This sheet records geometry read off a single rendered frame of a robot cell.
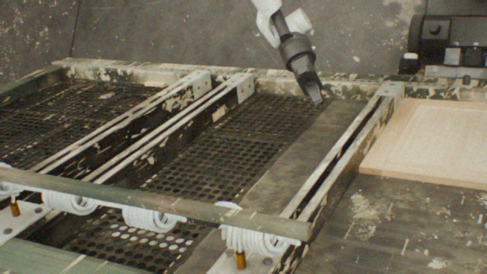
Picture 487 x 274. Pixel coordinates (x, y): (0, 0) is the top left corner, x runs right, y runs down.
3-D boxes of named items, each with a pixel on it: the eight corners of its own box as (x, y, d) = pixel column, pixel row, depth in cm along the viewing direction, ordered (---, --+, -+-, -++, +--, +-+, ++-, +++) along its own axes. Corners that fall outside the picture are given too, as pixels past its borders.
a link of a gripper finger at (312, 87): (312, 105, 148) (304, 86, 151) (323, 100, 148) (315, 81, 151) (310, 102, 147) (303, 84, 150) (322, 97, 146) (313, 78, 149)
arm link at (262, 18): (276, 43, 167) (250, 8, 161) (302, 27, 164) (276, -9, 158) (278, 54, 162) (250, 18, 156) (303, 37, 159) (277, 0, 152)
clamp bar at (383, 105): (410, 103, 179) (412, 28, 169) (235, 388, 86) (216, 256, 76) (378, 101, 184) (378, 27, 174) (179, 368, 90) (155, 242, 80)
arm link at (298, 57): (301, 102, 157) (288, 69, 163) (333, 87, 155) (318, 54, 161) (288, 80, 147) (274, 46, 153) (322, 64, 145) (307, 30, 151)
